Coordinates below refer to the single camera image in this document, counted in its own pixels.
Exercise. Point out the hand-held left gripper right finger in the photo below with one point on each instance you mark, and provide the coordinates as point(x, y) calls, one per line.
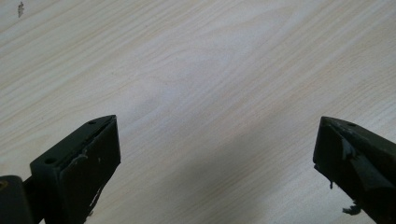
point(358, 161)

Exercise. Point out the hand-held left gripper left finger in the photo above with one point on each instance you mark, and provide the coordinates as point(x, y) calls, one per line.
point(77, 174)

